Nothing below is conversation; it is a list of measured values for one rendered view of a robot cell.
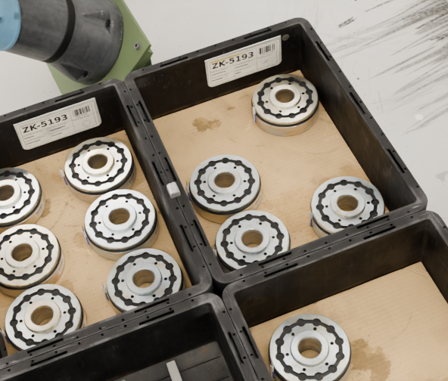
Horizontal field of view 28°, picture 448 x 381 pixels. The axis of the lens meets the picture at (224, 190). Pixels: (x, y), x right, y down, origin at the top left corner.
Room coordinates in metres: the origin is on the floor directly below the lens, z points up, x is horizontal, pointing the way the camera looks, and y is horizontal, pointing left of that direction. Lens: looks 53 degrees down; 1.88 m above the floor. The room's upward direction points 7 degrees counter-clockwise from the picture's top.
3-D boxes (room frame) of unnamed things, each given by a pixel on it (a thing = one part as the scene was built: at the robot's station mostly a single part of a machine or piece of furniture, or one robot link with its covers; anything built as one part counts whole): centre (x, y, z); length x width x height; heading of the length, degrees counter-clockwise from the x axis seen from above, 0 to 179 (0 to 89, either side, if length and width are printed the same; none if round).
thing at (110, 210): (0.74, 0.15, 0.86); 0.05 x 0.05 x 0.01
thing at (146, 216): (0.74, 0.15, 0.86); 0.10 x 0.10 x 0.01
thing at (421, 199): (0.80, -0.07, 0.92); 0.40 x 0.30 x 0.02; 16
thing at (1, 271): (0.70, 0.29, 0.86); 0.10 x 0.10 x 0.01
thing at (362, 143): (0.80, -0.07, 0.87); 0.40 x 0.30 x 0.11; 16
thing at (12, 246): (0.70, 0.29, 0.86); 0.05 x 0.05 x 0.01
